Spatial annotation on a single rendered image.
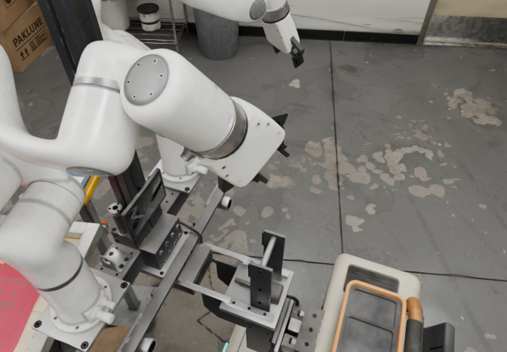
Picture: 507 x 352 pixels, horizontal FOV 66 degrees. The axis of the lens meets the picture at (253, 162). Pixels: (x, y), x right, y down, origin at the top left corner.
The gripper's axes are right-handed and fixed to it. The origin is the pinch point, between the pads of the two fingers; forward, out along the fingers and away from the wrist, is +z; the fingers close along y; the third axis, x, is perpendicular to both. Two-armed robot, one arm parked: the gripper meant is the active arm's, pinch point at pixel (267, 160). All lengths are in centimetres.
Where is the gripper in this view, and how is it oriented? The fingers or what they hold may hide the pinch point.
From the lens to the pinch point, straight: 59.8
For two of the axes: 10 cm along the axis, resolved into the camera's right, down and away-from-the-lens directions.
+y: 6.3, -7.8, -0.7
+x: -6.6, -5.8, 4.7
